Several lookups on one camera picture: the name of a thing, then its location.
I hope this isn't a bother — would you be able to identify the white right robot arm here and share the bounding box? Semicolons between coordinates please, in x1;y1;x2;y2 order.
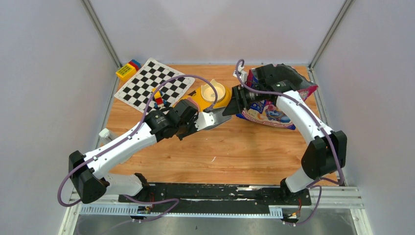
223;59;347;205

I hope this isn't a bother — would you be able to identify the black white checkerboard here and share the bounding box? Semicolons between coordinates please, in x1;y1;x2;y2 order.
114;58;195;112

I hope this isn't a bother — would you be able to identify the colourful pet food bag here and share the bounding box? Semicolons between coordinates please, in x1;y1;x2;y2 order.
235;63;319;130

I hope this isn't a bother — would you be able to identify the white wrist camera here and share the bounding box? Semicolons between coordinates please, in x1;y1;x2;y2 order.
195;112;215;131
233;66;245;80

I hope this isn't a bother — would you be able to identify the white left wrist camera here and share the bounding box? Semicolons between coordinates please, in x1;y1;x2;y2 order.
195;112;215;131

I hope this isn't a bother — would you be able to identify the yellow red blue toy block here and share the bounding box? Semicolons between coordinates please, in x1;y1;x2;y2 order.
115;59;141;82

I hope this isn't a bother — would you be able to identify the silver metal hook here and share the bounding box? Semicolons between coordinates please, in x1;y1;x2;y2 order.
204;107;231;130

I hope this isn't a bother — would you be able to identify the yellow double bowl tray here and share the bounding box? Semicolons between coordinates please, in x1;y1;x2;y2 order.
181;79;231;112

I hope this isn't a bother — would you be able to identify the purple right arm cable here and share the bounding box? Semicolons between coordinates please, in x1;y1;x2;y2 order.
235;59;346;226

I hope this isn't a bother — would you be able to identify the small yellow blue toy block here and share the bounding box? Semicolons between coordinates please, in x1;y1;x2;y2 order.
153;91;167;109

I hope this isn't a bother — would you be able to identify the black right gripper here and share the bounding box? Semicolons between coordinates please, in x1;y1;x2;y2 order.
222;84;265;117

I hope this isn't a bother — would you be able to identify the cream cat-shaped bowl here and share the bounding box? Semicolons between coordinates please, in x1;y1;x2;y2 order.
201;79;226;103

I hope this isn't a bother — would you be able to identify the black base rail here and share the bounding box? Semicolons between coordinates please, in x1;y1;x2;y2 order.
134;183;311;215

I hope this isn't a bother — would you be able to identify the pink cat-shaped bowl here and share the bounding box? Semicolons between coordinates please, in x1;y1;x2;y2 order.
188;99;200;111

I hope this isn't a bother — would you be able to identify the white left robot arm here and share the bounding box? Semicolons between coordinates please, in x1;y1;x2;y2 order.
69;100;215;204

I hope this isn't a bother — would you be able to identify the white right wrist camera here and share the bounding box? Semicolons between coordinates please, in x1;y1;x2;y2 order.
233;66;245;80

